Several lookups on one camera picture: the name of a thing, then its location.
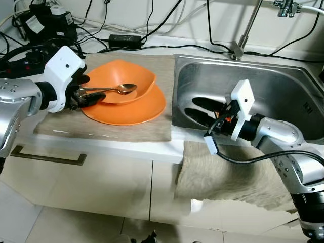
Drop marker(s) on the white kitchen cabinet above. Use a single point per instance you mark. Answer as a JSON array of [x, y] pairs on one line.
[[76, 187]]

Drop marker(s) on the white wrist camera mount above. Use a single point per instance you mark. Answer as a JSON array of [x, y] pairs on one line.
[[63, 66], [242, 98]]

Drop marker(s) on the black power adapter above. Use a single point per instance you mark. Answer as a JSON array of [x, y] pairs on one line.
[[125, 40]]

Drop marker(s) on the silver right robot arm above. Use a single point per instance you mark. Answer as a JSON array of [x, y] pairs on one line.
[[283, 131]]

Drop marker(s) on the black labelled box device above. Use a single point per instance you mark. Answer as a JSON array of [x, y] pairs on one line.
[[50, 23]]

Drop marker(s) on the orange plate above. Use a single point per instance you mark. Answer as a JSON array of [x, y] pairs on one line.
[[136, 114]]

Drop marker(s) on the metal spoon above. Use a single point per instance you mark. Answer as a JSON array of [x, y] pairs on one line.
[[126, 88]]

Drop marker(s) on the black power strip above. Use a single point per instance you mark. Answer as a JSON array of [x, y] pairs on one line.
[[25, 61]]

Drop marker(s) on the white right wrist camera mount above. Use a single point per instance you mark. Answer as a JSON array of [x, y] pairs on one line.
[[242, 98]]

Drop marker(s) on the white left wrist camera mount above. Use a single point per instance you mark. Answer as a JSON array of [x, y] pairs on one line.
[[63, 66]]

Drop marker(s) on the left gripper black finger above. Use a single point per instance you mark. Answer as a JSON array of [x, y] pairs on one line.
[[93, 99], [83, 80]]

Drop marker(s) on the beige counter mat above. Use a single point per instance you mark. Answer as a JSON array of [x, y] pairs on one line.
[[101, 132]]

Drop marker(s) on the steel kitchen faucet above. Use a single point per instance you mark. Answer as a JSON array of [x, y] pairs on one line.
[[238, 50]]

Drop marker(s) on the metal valve fitting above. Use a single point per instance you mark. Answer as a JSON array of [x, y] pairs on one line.
[[286, 7]]

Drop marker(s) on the stainless steel sink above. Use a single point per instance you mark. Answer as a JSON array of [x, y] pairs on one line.
[[283, 86]]

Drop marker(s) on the orange bowl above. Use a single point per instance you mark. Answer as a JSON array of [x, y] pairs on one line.
[[126, 71]]

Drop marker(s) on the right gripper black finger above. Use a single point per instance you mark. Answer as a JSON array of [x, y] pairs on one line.
[[207, 103], [200, 117]]

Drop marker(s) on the beige hanging towel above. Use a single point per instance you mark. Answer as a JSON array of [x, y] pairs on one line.
[[217, 177]]

